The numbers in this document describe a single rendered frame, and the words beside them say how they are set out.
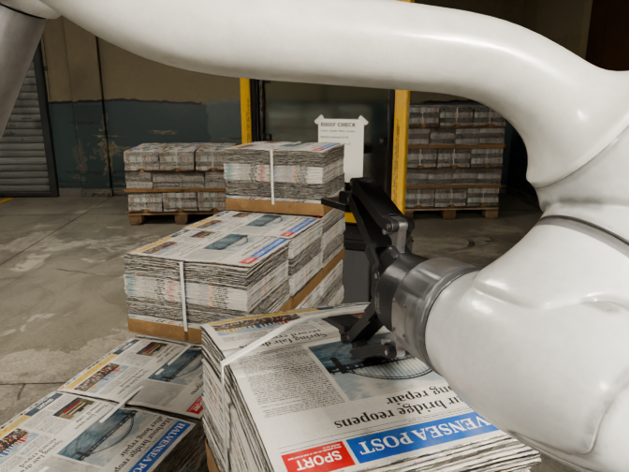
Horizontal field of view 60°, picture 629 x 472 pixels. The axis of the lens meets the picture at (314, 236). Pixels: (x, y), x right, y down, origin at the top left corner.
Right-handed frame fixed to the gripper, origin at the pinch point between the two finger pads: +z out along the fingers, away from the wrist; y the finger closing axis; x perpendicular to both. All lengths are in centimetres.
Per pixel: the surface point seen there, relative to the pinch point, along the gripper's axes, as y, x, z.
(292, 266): 24, 27, 91
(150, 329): 38, -16, 90
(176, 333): 38, -9, 84
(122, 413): 43, -25, 55
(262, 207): 11, 28, 127
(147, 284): 25, -16, 89
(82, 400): 43, -33, 64
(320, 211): 11, 45, 113
